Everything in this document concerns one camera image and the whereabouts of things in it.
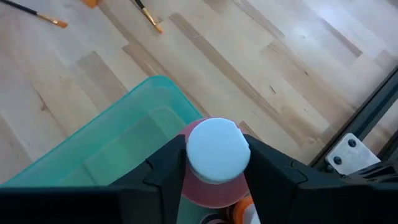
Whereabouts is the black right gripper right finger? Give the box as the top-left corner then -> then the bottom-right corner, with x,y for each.
244,134 -> 398,224

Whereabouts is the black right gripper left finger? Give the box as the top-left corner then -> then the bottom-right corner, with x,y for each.
0,134 -> 188,224

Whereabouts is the small orange paint bottle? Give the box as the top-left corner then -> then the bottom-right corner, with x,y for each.
231,195 -> 262,224

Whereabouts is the large pink paint bottle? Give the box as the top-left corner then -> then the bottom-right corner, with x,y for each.
178,116 -> 252,210

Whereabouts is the gold ferrule orange paintbrush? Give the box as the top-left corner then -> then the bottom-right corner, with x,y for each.
135,0 -> 165,34

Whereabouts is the thin orange bristle paintbrush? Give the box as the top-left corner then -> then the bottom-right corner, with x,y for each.
0,0 -> 68,29

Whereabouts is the teal plastic bin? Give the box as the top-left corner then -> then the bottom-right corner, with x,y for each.
0,74 -> 218,224

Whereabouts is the silver metal bracket plate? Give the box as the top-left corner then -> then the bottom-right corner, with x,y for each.
325,133 -> 382,175

